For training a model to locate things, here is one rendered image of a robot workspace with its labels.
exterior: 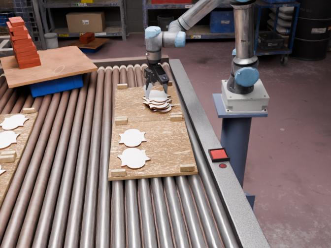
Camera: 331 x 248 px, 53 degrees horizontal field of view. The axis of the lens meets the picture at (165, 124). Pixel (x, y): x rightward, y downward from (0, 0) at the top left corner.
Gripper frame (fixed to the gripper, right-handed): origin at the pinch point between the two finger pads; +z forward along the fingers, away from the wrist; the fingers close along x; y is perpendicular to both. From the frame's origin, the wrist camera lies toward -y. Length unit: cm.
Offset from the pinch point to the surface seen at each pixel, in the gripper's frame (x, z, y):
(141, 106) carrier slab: 8.0, 5.5, 3.7
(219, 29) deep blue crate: -274, 78, 322
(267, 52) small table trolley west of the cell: -257, 76, 186
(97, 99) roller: 25.1, 7.1, 25.9
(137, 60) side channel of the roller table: -17, 4, 67
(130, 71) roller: -7, 7, 56
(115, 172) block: 40, 3, -45
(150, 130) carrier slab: 13.8, 5.5, -20.9
